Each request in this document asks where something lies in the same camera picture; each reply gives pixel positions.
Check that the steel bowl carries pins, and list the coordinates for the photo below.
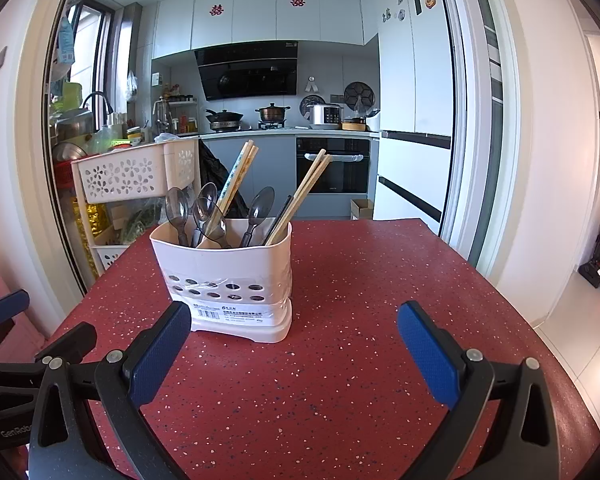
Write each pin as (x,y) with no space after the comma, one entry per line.
(70,152)

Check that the white plastic bag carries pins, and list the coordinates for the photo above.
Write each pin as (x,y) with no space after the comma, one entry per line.
(166,137)

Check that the black wok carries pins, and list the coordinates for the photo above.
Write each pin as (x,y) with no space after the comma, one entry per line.
(225,117)

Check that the gas stove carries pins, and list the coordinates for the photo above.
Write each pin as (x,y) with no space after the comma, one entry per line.
(272,126)

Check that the hanging clear plastic bag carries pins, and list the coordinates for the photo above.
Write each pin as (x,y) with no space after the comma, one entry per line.
(131,84)

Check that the white plastic utensil holder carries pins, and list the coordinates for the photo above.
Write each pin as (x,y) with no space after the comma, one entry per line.
(230,270)

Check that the cardboard box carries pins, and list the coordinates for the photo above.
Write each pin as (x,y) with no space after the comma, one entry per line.
(361,208)

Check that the white countertop appliance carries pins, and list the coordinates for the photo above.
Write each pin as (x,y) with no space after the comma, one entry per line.
(373,121)

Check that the black built-in oven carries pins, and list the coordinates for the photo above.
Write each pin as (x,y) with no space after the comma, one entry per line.
(330,175)

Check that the black range hood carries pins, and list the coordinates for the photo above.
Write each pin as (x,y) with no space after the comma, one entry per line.
(250,72)

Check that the white wall outlet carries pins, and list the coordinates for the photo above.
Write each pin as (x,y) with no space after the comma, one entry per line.
(155,79)

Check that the green plastic container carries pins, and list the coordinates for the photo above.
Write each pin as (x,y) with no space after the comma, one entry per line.
(72,94)

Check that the gold foil package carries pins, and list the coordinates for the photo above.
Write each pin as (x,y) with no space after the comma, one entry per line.
(95,220)

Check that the white sliding door frame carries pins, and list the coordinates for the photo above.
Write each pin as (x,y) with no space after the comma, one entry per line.
(32,135)

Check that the large round black wall trivet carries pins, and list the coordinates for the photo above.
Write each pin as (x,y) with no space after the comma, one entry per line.
(359,94)

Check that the black chopstick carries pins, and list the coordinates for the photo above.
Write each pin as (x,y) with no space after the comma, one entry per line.
(279,217)

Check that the white plastic basket trolley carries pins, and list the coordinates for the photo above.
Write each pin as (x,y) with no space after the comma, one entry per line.
(120,175)

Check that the grey kitchen base cabinets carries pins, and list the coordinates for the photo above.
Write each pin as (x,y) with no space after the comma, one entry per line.
(275,170)

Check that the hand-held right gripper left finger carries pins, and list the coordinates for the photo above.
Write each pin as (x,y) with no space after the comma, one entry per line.
(160,355)

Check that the white refrigerator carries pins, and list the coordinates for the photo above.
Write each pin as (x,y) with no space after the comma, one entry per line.
(410,85)

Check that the spice rack with bottles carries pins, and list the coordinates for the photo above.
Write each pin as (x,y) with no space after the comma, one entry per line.
(182,122)

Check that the wooden cutting board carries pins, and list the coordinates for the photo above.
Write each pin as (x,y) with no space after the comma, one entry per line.
(354,126)

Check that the steel pot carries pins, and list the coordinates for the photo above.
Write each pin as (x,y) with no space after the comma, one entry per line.
(75,125)

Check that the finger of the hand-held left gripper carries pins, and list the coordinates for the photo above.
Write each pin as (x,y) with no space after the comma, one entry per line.
(72,342)
(5,307)

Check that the silver pressure cooker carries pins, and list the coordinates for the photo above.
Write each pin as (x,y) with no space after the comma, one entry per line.
(325,116)

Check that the small round black wall trivet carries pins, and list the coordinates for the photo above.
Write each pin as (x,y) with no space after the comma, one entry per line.
(310,100)

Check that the black kitchen faucet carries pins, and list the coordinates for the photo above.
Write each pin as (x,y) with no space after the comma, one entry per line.
(97,93)

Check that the steel stockpot with lid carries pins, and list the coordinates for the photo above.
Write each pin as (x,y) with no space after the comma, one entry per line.
(272,112)

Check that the green leafy vegetables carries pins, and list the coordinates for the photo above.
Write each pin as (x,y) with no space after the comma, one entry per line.
(140,220)

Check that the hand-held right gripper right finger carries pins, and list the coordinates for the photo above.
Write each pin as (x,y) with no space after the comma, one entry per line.
(427,355)

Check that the blue and white package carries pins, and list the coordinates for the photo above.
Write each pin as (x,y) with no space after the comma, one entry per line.
(66,40)

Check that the white upper kitchen cabinets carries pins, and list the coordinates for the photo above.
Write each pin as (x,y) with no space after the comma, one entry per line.
(260,15)

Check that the black upright appliance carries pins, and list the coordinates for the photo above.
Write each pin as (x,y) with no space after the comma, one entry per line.
(592,272)

